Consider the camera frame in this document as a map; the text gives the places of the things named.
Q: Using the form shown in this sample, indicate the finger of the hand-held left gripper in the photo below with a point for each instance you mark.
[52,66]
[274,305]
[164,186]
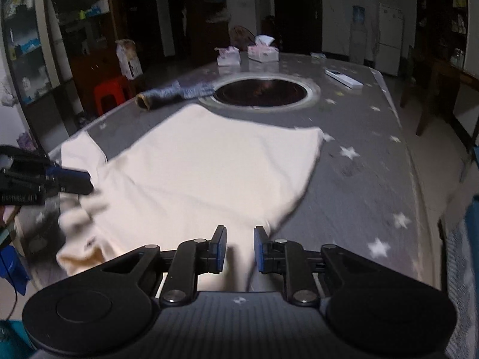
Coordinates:
[73,181]

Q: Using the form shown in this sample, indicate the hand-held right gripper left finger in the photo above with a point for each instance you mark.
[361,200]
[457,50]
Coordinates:
[218,246]

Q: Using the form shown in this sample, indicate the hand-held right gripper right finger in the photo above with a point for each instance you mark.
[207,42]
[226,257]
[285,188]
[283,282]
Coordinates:
[261,248]

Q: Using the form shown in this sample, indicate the cream t-shirt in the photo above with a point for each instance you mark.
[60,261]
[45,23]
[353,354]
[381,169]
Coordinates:
[194,172]

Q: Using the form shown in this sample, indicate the red plastic stool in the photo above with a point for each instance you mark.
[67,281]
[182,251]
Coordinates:
[110,93]

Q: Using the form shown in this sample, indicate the grey star-print tablecloth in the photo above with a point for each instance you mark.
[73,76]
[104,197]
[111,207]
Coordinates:
[336,164]

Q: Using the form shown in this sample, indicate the white cardboard box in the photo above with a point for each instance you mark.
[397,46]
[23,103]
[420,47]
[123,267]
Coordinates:
[128,60]

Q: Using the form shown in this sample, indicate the rolled dark blue cloth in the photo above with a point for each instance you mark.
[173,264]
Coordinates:
[176,95]

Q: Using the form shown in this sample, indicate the glass display cabinet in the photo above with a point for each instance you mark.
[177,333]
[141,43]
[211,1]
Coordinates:
[28,41]

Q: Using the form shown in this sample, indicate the round black cooktop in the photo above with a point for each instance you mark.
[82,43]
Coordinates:
[262,91]

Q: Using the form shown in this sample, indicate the white remote control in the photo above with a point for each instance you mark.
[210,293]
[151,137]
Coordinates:
[343,77]

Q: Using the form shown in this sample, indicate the small pink tissue pack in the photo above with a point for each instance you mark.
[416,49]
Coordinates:
[228,56]

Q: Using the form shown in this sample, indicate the pink tissue box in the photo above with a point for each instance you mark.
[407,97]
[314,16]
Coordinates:
[263,51]

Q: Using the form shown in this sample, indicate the blue patterned cloth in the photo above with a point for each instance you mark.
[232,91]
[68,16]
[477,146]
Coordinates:
[466,269]

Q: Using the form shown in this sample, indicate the water dispenser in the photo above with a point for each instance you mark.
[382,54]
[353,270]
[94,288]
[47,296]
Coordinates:
[357,33]

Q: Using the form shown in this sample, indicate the wooden table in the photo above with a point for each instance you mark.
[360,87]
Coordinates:
[441,93]

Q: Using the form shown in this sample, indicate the dark door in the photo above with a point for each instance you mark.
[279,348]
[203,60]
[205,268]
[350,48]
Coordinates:
[297,11]

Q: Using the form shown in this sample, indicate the white refrigerator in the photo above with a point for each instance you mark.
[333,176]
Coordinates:
[390,37]

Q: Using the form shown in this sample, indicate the dark wooden shelf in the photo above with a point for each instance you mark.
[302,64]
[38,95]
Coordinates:
[447,18]

